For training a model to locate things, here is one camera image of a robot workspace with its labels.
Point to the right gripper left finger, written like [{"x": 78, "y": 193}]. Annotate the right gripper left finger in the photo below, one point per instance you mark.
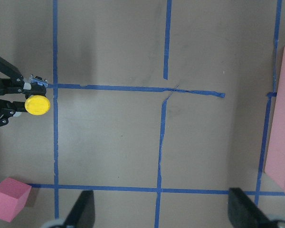
[{"x": 82, "y": 214}]

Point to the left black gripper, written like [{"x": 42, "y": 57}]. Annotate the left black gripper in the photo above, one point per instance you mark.
[{"x": 13, "y": 84}]

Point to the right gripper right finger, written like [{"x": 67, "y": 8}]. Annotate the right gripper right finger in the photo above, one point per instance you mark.
[{"x": 242, "y": 212}]

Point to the yellow push button switch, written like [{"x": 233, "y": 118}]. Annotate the yellow push button switch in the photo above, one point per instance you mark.
[{"x": 35, "y": 89}]

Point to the pink plastic bin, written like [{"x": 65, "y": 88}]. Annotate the pink plastic bin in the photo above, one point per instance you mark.
[{"x": 275, "y": 159}]

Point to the pink cube centre front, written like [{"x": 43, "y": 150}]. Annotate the pink cube centre front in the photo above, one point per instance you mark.
[{"x": 13, "y": 198}]

